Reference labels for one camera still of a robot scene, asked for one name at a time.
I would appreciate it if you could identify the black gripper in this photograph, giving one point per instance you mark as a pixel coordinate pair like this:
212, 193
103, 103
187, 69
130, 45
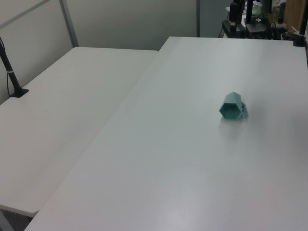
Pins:
234, 11

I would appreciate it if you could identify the teal hexagonal plastic cup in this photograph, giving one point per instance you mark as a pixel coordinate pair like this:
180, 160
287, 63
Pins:
231, 113

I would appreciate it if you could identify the black monitor stand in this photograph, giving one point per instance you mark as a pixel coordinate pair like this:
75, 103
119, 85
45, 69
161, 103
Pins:
255, 27

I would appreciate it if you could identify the white power strip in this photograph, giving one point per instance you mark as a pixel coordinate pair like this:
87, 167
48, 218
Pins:
281, 24

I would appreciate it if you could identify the light wooden board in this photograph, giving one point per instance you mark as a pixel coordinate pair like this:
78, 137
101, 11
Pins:
294, 14

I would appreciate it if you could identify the black clamp-mounted pole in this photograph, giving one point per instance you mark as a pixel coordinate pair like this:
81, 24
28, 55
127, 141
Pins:
299, 38

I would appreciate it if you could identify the white side table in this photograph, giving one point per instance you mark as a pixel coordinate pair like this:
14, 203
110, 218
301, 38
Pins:
60, 108

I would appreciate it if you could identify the grey partition corner post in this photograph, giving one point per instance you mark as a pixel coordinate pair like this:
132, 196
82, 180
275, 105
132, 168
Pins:
69, 24

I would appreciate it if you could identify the grey partition cross rail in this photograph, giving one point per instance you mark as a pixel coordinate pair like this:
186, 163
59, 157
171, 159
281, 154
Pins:
29, 11

